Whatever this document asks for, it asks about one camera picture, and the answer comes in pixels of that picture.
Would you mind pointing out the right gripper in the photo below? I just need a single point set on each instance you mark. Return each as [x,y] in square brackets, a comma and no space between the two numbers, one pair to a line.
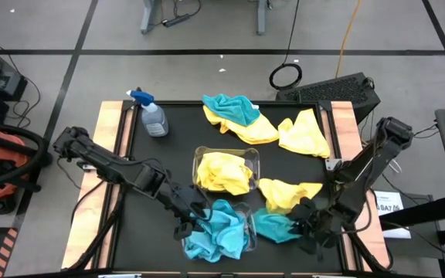
[321,226]

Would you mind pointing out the orange shop vacuum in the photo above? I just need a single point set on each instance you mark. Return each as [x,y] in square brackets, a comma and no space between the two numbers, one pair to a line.
[6,150]

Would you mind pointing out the yellow microfiber towel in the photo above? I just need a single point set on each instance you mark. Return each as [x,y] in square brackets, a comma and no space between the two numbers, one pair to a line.
[253,133]
[222,171]
[284,195]
[303,135]

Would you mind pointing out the clear plastic basket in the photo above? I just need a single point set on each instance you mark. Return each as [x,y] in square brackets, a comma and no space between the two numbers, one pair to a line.
[255,162]
[253,231]

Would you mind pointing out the black power strip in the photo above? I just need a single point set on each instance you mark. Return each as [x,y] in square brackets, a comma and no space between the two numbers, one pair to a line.
[176,20]

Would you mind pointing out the clear spray bottle blue trigger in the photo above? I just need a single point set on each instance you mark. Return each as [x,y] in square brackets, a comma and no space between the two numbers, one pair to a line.
[155,123]

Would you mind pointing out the light blue microfiber towel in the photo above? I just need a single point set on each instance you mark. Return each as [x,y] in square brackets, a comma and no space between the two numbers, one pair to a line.
[222,228]

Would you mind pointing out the wooden table side board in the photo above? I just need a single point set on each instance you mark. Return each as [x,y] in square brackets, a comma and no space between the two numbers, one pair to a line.
[342,127]
[99,127]

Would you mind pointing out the white printed paper sheet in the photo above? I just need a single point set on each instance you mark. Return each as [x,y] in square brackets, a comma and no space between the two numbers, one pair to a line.
[390,204]

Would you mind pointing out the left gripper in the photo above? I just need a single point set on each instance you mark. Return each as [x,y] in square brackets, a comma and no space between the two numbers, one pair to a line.
[191,204]

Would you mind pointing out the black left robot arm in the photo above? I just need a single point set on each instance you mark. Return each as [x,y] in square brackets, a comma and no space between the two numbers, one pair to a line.
[110,166]

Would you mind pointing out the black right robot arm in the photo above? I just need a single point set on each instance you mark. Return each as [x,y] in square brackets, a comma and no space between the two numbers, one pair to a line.
[365,166]

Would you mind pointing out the black computer case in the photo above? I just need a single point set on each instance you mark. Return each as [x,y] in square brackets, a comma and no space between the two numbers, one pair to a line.
[330,92]

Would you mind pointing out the teal microfiber towel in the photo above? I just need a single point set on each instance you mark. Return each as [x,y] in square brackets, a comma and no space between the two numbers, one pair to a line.
[197,249]
[232,110]
[274,228]

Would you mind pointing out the grey desk leg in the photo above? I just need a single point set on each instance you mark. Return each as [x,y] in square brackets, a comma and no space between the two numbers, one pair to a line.
[149,19]
[261,19]

